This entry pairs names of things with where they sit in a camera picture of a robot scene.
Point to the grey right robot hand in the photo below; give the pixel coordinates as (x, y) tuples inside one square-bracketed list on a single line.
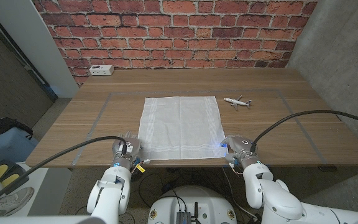
[(241, 147)]

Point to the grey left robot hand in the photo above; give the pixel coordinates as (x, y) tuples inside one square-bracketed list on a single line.
[(127, 149)]

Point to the white toy airplane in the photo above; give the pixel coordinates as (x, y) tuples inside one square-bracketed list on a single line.
[(236, 101)]

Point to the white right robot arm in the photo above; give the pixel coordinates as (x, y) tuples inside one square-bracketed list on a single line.
[(275, 202)]

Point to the grey white sneaker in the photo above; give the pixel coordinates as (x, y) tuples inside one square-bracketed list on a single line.
[(14, 202)]

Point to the blue storage bin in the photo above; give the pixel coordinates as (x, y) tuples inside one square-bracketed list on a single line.
[(5, 147)]

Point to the red brick printed backdrop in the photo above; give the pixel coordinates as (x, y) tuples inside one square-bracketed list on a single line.
[(179, 31)]

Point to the white power strip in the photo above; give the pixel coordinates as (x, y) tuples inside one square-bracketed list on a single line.
[(101, 70)]

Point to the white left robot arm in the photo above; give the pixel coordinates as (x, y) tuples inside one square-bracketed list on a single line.
[(110, 193)]

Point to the white handkerchief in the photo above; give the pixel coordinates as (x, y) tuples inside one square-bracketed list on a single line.
[(182, 124)]

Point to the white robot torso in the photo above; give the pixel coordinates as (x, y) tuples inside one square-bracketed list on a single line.
[(210, 202)]

